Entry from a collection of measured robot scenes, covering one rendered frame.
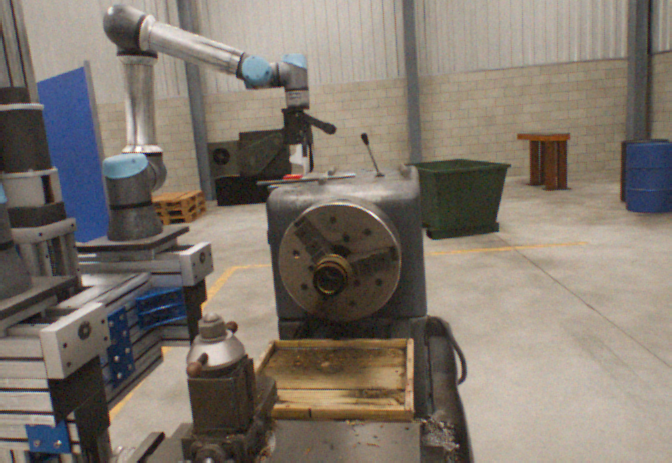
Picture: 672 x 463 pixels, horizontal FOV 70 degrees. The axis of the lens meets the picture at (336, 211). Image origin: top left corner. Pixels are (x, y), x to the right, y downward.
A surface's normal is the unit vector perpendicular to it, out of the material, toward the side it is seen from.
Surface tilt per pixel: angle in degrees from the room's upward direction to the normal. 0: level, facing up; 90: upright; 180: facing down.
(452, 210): 102
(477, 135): 90
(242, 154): 90
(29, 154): 90
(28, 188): 90
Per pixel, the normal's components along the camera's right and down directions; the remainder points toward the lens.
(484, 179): 0.18, 0.36
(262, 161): -0.04, 0.17
